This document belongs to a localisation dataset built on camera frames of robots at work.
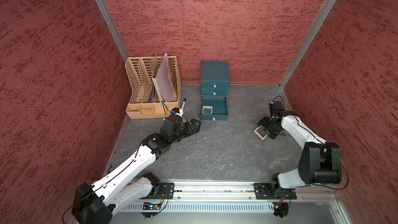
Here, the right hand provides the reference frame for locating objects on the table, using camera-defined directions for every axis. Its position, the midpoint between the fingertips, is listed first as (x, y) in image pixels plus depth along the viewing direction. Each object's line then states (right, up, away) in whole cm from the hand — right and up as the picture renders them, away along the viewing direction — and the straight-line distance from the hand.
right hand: (261, 131), depth 89 cm
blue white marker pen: (-48, +16, +21) cm, 55 cm away
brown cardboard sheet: (-64, +41, +6) cm, 76 cm away
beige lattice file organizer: (-75, +17, +16) cm, 79 cm away
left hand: (-39, +4, -12) cm, 40 cm away
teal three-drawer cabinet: (-27, +29, +7) cm, 40 cm away
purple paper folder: (-59, +29, +5) cm, 66 cm away
